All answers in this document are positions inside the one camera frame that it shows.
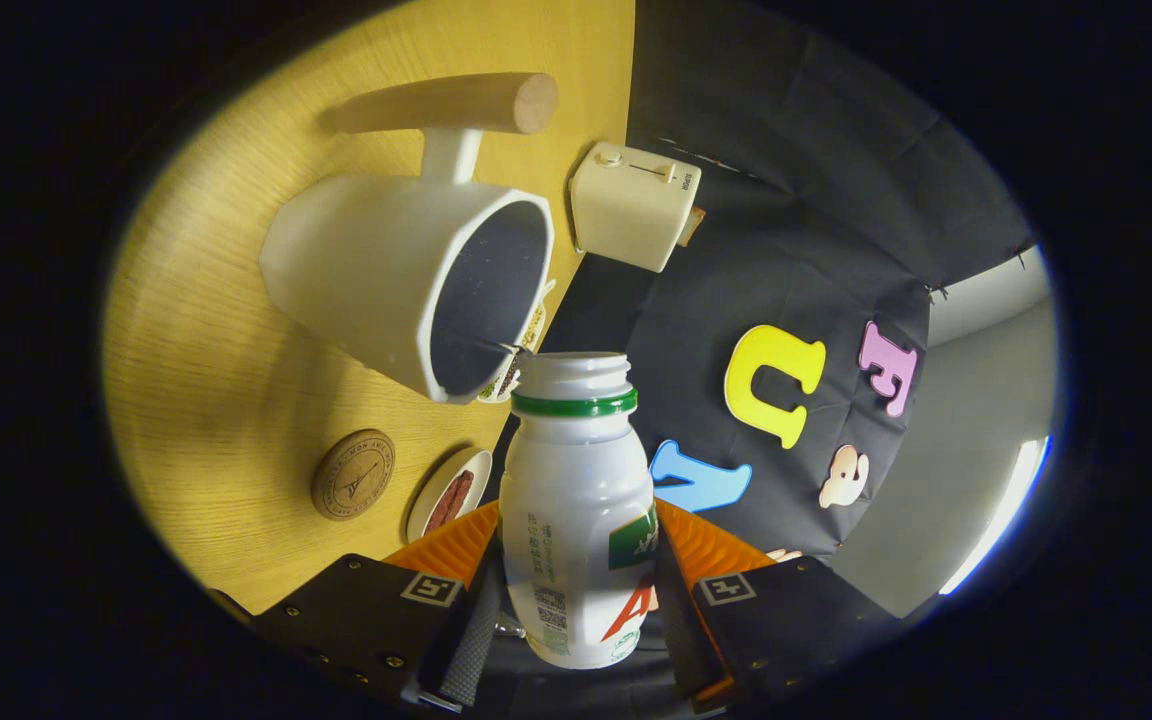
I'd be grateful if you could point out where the wooden table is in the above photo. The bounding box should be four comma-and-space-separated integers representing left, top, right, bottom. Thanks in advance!
101, 0, 637, 616

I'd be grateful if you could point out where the cream toaster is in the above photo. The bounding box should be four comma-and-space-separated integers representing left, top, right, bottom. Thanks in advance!
569, 141, 703, 274

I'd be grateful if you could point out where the round wooden coaster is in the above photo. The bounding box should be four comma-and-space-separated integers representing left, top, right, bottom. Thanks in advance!
311, 429, 397, 522

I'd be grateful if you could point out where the white cup with wooden handle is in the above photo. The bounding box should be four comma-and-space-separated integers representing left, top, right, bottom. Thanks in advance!
259, 72, 559, 405

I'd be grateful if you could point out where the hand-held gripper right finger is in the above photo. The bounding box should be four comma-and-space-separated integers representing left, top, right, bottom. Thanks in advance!
654, 500, 902, 713

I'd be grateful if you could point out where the white round plate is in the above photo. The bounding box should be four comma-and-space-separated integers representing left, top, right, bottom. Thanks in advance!
406, 447, 494, 544

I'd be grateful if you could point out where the white divided condiment dish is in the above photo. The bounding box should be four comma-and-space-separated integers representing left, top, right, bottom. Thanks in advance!
478, 280, 557, 405

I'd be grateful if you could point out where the brown meat slice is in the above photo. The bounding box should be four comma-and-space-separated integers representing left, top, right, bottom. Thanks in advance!
423, 470, 475, 534

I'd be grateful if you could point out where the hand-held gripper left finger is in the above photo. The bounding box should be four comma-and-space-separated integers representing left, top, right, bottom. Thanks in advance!
251, 500, 504, 713

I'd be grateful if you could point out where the white juice bottle green label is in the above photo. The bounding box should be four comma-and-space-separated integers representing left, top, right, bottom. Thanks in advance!
499, 351, 659, 670

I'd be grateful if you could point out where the black backdrop cloth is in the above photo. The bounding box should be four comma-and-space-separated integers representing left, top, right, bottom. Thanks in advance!
491, 0, 1037, 691

